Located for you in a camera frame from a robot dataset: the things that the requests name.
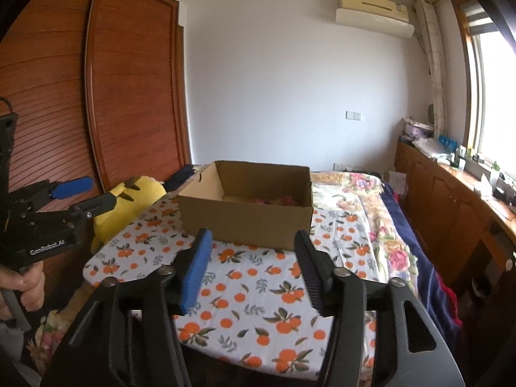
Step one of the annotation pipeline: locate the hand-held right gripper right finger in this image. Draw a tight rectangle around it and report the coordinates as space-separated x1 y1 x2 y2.
293 230 466 387

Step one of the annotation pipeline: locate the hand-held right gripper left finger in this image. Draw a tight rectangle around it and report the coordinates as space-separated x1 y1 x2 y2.
40 228 214 387

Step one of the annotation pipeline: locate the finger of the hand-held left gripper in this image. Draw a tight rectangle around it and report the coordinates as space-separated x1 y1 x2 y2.
68 191 117 220
40 176 94 206

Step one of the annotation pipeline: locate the cardboard box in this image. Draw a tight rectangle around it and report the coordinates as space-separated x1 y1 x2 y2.
177 160 314 251

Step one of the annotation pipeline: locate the pink snack packet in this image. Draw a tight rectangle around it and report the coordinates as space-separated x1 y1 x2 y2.
250 195 299 207

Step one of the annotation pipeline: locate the person's left hand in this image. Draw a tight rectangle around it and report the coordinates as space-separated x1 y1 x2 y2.
0 264 46 321

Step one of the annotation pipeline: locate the yellow plush toy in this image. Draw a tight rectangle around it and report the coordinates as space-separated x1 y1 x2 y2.
89 175 168 255

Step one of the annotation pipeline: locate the orange-print tablecloth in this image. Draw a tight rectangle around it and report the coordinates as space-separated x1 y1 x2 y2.
83 191 380 382

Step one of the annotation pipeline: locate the floral blanket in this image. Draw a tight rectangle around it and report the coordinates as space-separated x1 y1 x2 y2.
24 165 420 372

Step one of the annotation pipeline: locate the navy blanket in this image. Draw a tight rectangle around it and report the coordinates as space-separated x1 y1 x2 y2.
163 164 464 339

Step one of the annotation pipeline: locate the wooden slatted wardrobe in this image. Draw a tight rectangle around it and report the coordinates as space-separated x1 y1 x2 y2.
0 0 192 275

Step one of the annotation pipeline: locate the white paper bag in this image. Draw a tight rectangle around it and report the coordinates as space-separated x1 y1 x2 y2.
385 170 408 194

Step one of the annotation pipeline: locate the long wooden cabinet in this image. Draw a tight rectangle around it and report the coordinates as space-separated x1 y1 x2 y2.
394 139 516 291

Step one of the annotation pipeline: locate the clear plastic bag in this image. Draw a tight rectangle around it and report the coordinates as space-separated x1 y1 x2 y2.
413 137 448 158

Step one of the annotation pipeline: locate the stack of purple boxes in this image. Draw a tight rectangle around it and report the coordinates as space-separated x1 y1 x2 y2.
401 117 434 142

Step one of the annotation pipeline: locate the white tissue pack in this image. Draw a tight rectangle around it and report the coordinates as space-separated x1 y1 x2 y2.
473 173 494 196

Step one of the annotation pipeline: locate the patterned curtain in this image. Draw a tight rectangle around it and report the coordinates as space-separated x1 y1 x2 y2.
414 0 447 130

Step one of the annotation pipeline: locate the window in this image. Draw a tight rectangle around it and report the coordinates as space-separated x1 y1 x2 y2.
451 0 516 170

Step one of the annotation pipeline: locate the wall air conditioner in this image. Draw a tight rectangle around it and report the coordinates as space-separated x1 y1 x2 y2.
335 0 416 39

